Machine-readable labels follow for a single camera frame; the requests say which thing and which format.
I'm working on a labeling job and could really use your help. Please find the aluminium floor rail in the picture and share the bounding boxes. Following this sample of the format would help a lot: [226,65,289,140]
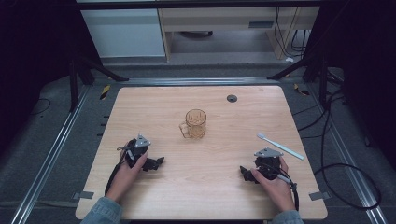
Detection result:
[118,77,283,87]
[305,83,389,224]
[9,84,92,224]

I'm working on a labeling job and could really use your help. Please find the thin black floor cable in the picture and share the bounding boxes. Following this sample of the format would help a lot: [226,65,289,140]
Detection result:
[30,97,51,117]

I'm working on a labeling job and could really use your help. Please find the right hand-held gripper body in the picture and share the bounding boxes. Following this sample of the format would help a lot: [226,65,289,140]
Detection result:
[253,147,285,181]

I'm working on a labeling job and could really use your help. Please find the person's right hand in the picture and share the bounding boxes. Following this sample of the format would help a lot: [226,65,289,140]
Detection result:
[249,156,297,213]

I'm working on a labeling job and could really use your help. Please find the black metal stand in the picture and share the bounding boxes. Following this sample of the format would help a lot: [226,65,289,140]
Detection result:
[266,54,332,109]
[67,50,131,113]

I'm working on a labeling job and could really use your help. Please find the clear amber plastic cup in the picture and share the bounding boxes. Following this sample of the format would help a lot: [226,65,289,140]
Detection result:
[178,108,208,140]

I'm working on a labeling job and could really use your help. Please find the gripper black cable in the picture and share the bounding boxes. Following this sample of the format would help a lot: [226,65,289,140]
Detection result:
[267,164,301,212]
[104,145,135,196]

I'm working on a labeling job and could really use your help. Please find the person's left hand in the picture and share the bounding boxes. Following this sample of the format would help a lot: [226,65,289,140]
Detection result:
[105,151,149,203]

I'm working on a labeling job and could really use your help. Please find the dark curtain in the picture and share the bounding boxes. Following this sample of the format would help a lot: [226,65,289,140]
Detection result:
[303,0,396,171]
[0,0,104,157]

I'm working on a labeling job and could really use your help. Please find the black looped floor cable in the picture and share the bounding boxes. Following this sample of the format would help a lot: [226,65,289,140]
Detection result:
[313,88,383,210]

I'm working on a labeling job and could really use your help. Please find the white toothbrush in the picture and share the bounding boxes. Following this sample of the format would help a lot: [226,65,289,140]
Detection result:
[256,133,305,161]

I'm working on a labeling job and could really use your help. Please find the hanging black desk cables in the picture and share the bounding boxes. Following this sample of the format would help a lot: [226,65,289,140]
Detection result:
[274,6,309,59]

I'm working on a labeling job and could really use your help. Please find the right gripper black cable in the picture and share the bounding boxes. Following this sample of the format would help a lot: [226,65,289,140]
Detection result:
[267,164,301,212]

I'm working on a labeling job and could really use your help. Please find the white cabinet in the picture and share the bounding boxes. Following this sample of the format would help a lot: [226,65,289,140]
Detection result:
[79,7,166,59]

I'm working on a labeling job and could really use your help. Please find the grey tape patch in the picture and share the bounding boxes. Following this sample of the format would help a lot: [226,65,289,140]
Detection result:
[71,190,95,201]
[308,190,332,202]

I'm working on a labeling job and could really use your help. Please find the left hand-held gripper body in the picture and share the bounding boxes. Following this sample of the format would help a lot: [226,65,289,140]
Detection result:
[124,133,152,169]

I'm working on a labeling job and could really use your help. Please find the yellow black tape strip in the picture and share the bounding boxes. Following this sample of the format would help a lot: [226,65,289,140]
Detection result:
[292,82,311,97]
[99,84,112,101]

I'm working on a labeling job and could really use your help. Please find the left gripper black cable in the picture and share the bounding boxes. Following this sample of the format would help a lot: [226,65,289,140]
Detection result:
[104,145,135,196]

